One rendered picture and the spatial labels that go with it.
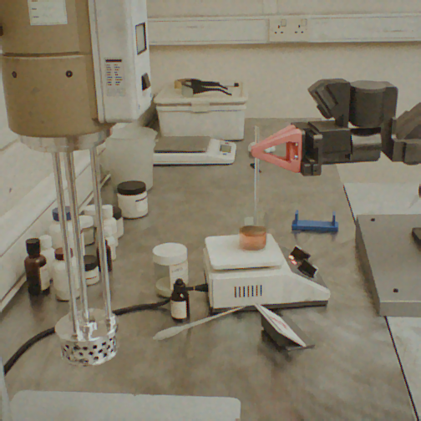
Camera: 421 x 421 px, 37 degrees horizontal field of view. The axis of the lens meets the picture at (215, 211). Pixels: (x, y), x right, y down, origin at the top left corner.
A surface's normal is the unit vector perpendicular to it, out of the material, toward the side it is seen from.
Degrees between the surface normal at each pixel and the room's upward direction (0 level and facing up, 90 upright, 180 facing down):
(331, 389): 0
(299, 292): 90
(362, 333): 0
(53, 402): 0
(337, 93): 90
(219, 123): 94
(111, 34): 90
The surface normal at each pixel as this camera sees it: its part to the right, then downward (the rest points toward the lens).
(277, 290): 0.11, 0.35
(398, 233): -0.05, -0.91
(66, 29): 0.46, 0.30
